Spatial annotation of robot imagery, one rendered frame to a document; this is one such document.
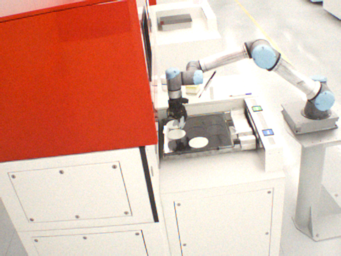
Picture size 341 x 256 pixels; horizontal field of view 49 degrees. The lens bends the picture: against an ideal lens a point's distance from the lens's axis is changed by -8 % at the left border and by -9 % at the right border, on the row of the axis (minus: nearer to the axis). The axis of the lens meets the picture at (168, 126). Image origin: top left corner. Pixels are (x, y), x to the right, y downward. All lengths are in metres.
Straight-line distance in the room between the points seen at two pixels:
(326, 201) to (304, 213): 0.20
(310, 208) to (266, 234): 0.60
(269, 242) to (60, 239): 1.14
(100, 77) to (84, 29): 0.19
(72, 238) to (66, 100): 0.72
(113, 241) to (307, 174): 1.31
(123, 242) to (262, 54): 1.12
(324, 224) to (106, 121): 1.89
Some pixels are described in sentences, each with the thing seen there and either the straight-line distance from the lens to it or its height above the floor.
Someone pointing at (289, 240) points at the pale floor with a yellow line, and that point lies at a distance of 2.81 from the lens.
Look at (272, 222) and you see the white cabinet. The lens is 2.20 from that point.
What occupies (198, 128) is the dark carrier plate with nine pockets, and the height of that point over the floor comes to 0.90.
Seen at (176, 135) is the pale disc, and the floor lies 0.90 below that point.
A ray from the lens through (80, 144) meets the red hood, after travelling 1.59.
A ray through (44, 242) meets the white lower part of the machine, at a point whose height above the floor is 0.74.
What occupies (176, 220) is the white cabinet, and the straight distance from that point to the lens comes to 2.11.
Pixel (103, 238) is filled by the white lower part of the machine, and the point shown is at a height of 0.74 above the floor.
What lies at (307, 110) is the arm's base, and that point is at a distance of 2.38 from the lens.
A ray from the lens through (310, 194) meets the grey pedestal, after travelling 2.69.
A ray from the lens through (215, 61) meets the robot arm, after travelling 2.17.
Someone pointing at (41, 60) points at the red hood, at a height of 1.63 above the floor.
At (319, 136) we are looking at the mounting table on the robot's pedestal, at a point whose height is 0.82.
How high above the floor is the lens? 2.06
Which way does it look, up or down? 30 degrees down
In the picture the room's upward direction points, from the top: 8 degrees counter-clockwise
